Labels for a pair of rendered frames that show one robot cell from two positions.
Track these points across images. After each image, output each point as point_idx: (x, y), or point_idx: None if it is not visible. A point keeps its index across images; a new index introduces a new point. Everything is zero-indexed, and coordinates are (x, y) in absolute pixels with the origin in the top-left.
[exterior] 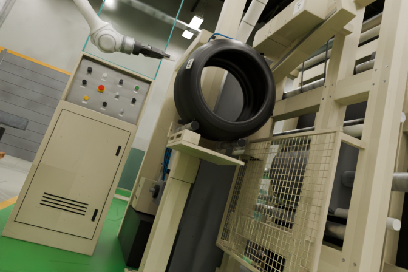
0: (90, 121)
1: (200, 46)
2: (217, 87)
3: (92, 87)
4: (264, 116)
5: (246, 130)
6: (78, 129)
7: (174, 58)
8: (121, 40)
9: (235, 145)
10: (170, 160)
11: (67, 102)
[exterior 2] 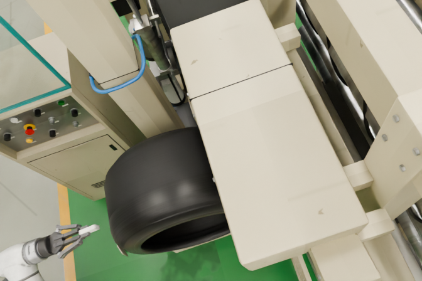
0: (61, 153)
1: (113, 234)
2: (168, 125)
3: (20, 132)
4: None
5: None
6: (60, 160)
7: (96, 229)
8: (29, 265)
9: None
10: (169, 98)
11: (23, 159)
